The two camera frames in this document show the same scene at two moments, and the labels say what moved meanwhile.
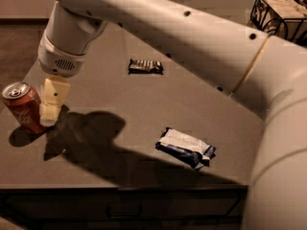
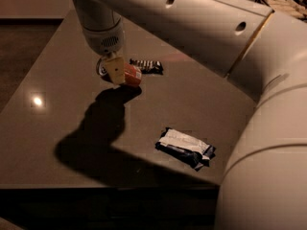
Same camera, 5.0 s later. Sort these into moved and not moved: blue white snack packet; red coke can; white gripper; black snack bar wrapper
Moved: white gripper; red coke can
Not moved: blue white snack packet; black snack bar wrapper
